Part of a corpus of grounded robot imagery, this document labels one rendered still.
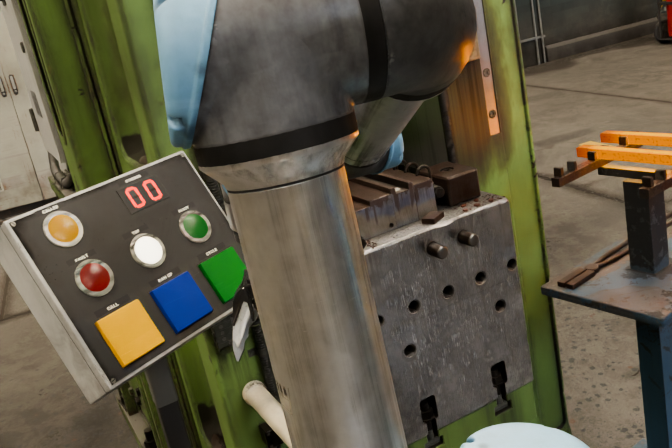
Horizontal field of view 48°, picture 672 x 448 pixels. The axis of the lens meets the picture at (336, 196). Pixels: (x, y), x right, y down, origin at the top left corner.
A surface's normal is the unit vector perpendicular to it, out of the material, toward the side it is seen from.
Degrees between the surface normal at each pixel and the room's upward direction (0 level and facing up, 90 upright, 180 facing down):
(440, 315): 90
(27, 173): 90
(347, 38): 98
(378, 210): 90
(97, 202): 60
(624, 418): 0
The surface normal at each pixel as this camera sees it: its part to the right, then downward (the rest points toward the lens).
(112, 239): 0.58, -0.45
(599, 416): -0.19, -0.94
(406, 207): 0.46, 0.17
